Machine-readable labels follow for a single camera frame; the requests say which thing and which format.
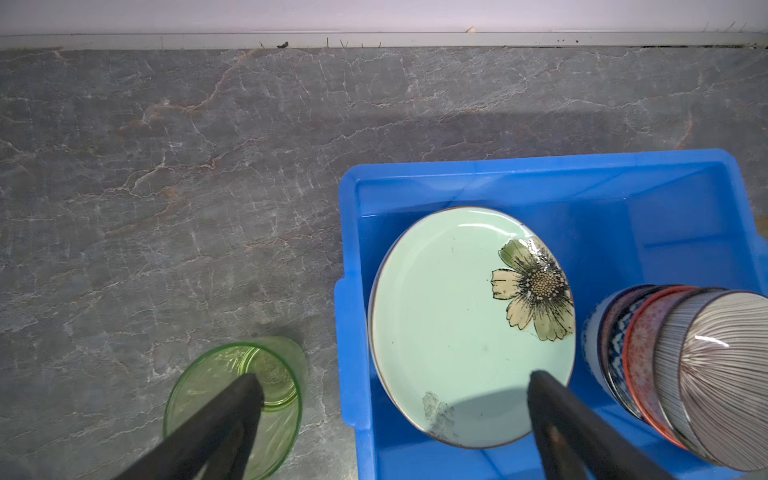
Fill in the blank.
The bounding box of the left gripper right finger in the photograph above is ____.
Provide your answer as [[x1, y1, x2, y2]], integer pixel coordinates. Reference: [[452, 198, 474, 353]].
[[527, 370, 671, 479]]

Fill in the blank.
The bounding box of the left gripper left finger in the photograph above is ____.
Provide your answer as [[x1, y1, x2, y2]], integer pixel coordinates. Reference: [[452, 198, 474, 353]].
[[118, 373, 264, 479]]

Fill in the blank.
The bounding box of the green glass cup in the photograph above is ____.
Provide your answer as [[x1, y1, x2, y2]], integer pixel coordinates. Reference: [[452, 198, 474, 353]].
[[163, 336, 308, 479]]

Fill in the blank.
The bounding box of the red rimmed bowl underneath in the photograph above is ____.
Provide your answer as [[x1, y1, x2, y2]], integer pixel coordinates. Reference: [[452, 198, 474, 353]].
[[622, 285, 698, 449]]

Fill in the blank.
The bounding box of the pink striped ribbed bowl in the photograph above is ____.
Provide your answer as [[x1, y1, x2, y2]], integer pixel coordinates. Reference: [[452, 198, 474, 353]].
[[674, 291, 767, 471]]

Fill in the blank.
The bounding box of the mint green plate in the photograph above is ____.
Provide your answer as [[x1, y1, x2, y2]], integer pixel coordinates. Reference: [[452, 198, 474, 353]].
[[367, 207, 576, 449]]

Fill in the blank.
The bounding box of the blue floral ceramic bowl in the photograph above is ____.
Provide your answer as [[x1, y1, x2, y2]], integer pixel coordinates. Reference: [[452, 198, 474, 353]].
[[581, 284, 653, 399]]

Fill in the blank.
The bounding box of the blue plastic bin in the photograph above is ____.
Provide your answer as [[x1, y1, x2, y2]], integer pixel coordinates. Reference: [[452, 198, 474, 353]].
[[334, 149, 767, 479]]

